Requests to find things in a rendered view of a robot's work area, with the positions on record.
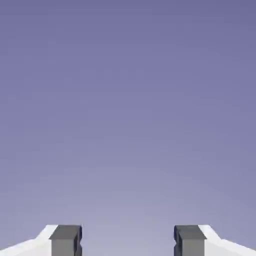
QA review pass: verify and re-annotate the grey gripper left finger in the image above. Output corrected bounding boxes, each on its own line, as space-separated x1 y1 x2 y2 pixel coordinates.
0 224 83 256

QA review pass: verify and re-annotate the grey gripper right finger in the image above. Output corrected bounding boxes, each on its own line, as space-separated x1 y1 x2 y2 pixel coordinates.
173 224 256 256

